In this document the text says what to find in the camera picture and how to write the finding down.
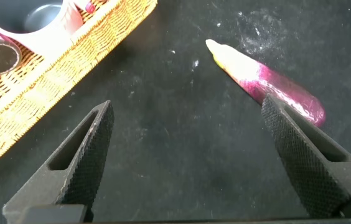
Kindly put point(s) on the purple toy eggplant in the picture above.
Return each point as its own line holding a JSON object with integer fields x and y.
{"x": 256, "y": 77}

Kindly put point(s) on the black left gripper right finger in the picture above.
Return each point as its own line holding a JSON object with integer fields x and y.
{"x": 312, "y": 165}

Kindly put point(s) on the white marker red cap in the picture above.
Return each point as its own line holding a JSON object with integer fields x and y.
{"x": 90, "y": 7}

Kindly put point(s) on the pink cup dark inside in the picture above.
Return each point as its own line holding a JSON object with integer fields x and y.
{"x": 54, "y": 34}

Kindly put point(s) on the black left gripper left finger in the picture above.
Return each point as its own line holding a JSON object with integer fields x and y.
{"x": 79, "y": 165}

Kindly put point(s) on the wicker basket with household items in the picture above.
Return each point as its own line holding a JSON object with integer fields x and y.
{"x": 54, "y": 77}

